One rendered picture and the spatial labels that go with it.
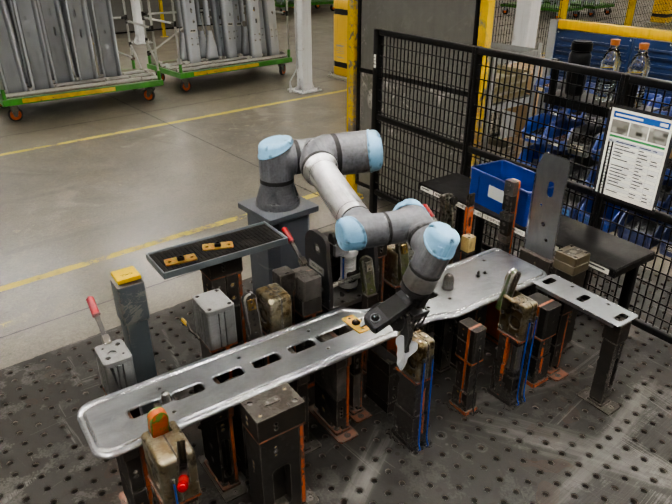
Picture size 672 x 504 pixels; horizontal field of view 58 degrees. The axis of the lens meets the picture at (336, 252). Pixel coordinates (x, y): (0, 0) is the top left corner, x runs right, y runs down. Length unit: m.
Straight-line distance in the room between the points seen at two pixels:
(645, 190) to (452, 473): 1.09
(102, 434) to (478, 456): 0.95
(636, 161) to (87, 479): 1.84
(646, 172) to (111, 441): 1.70
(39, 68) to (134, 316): 6.74
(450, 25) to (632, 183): 2.15
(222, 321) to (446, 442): 0.69
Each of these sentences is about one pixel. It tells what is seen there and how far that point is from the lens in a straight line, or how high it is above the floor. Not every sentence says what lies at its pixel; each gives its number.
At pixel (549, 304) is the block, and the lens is 1.88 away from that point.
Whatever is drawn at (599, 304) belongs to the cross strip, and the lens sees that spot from 1.89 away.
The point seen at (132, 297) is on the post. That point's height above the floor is 1.11.
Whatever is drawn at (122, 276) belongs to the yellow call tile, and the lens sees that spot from 1.65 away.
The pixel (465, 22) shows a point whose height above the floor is 1.47.
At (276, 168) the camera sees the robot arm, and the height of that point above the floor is 1.25.
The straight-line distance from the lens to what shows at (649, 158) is 2.15.
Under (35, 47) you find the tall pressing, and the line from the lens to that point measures 8.26.
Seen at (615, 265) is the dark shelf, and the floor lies 1.03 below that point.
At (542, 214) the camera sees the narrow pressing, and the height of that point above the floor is 1.14.
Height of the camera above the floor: 1.93
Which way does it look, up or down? 27 degrees down
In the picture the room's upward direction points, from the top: straight up
